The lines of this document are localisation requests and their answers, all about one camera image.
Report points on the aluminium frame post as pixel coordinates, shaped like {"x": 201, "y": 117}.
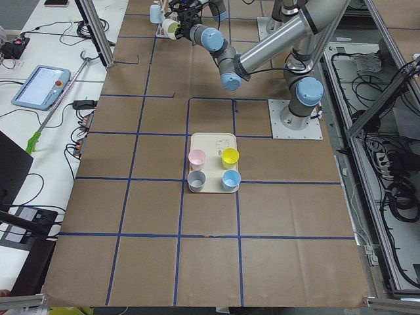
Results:
{"x": 90, "y": 17}

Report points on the pink plastic cup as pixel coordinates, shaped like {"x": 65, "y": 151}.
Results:
{"x": 197, "y": 159}

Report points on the cream rabbit tray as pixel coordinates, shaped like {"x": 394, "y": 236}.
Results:
{"x": 213, "y": 144}

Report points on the light blue cup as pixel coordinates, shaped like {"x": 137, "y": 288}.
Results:
{"x": 231, "y": 180}
{"x": 155, "y": 14}

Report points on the yellow plastic cup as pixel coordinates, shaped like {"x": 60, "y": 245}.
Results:
{"x": 230, "y": 157}

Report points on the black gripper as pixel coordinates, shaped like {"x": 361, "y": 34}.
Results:
{"x": 188, "y": 2}
{"x": 184, "y": 31}

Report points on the black power adapter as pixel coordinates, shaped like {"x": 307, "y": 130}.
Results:
{"x": 84, "y": 104}

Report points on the grey plastic cup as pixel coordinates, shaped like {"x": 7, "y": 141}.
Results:
{"x": 196, "y": 180}

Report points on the metal reacher grabber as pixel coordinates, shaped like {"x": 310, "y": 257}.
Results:
{"x": 30, "y": 148}

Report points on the smartphone on table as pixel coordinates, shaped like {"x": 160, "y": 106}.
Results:
{"x": 56, "y": 3}

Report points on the white wire cup rack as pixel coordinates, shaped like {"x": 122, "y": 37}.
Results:
{"x": 164, "y": 9}

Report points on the blue teach pendant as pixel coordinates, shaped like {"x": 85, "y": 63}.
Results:
{"x": 42, "y": 87}

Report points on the white plastic cup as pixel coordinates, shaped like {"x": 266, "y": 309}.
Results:
{"x": 170, "y": 27}

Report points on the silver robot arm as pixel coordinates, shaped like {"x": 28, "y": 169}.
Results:
{"x": 296, "y": 24}
{"x": 193, "y": 8}

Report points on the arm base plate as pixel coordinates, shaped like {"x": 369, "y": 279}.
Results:
{"x": 286, "y": 126}
{"x": 266, "y": 26}

